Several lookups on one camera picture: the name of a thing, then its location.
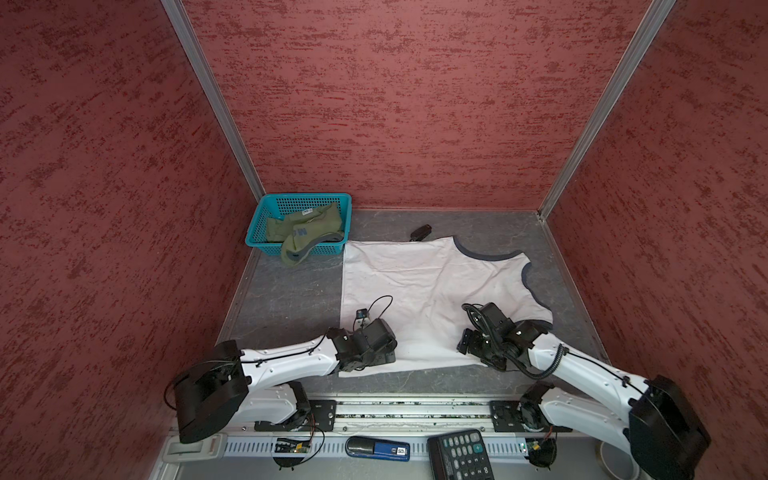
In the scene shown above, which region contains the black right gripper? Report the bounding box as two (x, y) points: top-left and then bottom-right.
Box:
(455, 328), (505, 371)

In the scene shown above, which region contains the white tank top navy trim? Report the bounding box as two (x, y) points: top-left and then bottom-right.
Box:
(340, 237), (553, 377)

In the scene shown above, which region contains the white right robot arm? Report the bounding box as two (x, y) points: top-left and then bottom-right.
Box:
(457, 303), (711, 479)

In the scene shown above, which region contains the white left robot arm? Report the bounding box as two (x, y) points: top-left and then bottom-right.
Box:
(164, 318), (398, 444)

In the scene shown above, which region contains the green tank top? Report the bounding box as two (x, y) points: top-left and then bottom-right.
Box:
(266, 202), (344, 266)

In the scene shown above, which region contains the blue black handheld device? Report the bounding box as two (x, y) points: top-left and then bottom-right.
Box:
(345, 436), (411, 462)

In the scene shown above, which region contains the small black stapler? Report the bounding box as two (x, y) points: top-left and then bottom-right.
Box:
(409, 224), (432, 242)

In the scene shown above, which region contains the black calculator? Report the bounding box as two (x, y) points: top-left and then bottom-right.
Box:
(427, 429), (495, 480)

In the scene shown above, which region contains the left small circuit board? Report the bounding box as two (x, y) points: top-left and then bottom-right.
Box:
(274, 438), (313, 456)

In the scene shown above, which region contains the teal plastic laundry basket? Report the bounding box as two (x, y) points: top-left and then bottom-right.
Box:
(245, 193), (352, 256)

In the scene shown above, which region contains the grey tape roll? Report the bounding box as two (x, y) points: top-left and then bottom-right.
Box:
(596, 442), (633, 480)

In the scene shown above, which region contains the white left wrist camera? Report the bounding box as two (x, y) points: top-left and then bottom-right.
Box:
(355, 308), (369, 326)

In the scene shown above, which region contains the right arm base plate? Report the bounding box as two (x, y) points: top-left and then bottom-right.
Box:
(489, 400), (572, 434)

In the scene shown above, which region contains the aluminium rail frame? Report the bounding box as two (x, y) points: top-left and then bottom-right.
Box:
(149, 391), (655, 480)

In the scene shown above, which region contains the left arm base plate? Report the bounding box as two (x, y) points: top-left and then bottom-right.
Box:
(254, 400), (338, 432)

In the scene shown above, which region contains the grey plastic handle block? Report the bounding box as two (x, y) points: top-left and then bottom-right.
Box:
(161, 433), (228, 464)

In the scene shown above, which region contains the grey metal corner post right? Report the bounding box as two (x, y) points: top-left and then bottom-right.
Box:
(538, 0), (676, 223)

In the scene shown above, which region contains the grey metal corner post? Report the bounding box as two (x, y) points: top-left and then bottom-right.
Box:
(161, 0), (265, 201)
(538, 0), (676, 223)

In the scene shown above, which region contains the grey metal corner post left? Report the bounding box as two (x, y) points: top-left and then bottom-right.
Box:
(161, 0), (265, 201)

